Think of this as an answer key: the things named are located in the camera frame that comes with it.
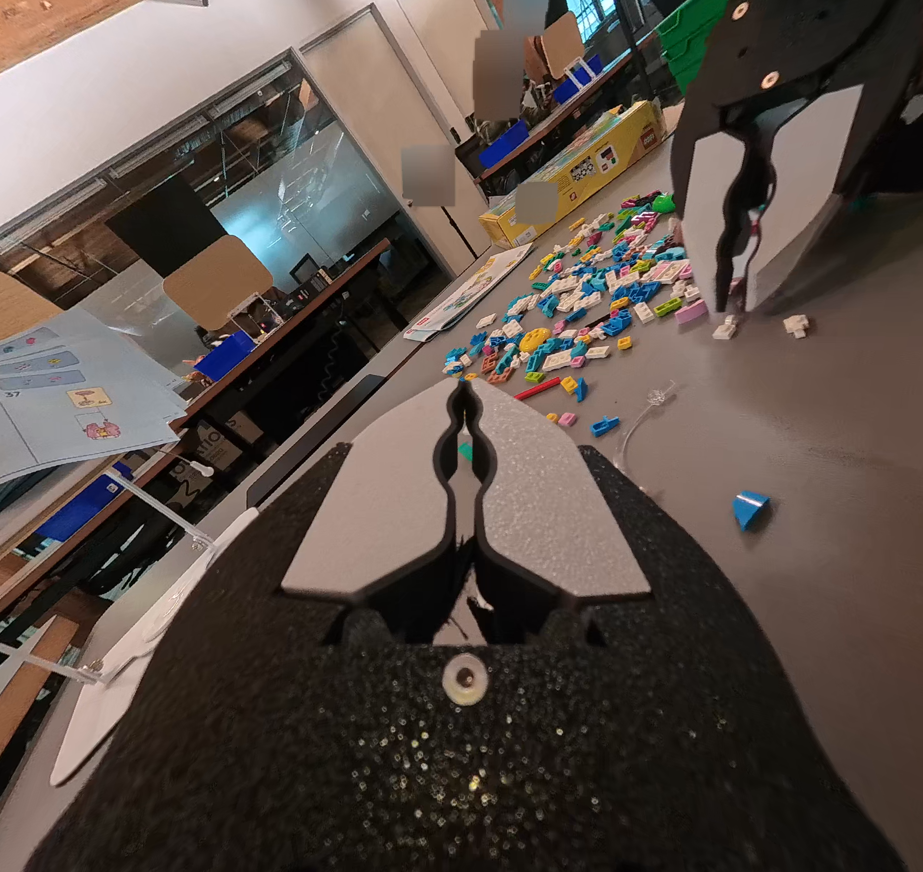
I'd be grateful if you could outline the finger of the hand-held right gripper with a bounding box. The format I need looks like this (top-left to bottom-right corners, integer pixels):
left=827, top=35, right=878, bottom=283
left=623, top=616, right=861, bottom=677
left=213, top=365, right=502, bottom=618
left=724, top=82, right=866, bottom=314
left=678, top=125, right=754, bottom=314

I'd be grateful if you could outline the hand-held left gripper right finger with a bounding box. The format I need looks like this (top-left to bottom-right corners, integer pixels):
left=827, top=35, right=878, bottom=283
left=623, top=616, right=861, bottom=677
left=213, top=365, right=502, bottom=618
left=467, top=377, right=654, bottom=605

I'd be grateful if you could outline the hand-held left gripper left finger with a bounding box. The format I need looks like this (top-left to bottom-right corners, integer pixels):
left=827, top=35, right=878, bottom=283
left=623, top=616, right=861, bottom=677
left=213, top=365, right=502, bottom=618
left=280, top=379, right=477, bottom=608

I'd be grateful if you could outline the pile of colourful lego bricks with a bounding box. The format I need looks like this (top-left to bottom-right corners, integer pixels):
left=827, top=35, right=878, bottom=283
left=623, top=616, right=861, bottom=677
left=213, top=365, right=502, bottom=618
left=441, top=190, right=711, bottom=386

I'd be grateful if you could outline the clear curved lego piece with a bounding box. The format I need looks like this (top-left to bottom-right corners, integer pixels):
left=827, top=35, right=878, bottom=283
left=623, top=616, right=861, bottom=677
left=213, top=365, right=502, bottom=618
left=611, top=380, right=679, bottom=473

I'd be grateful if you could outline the yellow lego box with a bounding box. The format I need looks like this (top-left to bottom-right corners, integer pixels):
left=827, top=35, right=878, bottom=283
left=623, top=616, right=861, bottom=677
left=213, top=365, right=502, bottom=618
left=479, top=100, right=668, bottom=249

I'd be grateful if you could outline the blue wedge lego brick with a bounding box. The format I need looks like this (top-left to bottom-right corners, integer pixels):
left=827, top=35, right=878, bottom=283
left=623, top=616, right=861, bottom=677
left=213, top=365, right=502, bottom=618
left=732, top=490, right=771, bottom=533

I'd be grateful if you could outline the stack of green bins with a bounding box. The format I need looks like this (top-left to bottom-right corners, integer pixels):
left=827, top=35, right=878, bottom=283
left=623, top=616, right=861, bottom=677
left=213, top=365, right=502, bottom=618
left=655, top=0, right=752, bottom=96

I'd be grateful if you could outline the blue storage bin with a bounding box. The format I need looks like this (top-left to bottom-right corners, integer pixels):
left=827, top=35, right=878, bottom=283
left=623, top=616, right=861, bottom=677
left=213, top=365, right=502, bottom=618
left=193, top=331, right=256, bottom=380
left=479, top=121, right=530, bottom=169
left=36, top=462, right=135, bottom=543
left=552, top=56, right=602, bottom=104

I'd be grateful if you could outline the long wooden workbench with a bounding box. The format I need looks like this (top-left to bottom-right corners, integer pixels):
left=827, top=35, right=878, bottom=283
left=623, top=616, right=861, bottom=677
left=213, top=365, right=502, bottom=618
left=0, top=237, right=394, bottom=606

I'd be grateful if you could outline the closed white instruction booklet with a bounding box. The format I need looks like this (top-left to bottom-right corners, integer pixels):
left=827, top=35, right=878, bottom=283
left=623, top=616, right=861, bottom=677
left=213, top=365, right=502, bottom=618
left=404, top=243, right=536, bottom=343

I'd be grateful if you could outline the brown board on white stand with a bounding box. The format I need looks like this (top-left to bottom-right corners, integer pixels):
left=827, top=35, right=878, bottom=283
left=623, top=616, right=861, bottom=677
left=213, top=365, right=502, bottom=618
left=541, top=11, right=585, bottom=65
left=162, top=235, right=275, bottom=331

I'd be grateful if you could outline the white booklet stand base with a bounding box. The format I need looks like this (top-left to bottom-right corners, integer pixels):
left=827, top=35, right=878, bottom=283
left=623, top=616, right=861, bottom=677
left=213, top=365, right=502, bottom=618
left=50, top=508, right=261, bottom=786

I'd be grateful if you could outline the open pale blue instruction booklet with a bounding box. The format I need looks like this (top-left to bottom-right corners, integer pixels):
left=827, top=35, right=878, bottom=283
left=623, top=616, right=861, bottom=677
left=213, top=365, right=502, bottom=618
left=0, top=307, right=190, bottom=485

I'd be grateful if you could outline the black square panel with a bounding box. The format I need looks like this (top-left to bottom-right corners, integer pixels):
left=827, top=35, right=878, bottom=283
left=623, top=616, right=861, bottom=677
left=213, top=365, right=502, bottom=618
left=105, top=177, right=230, bottom=279

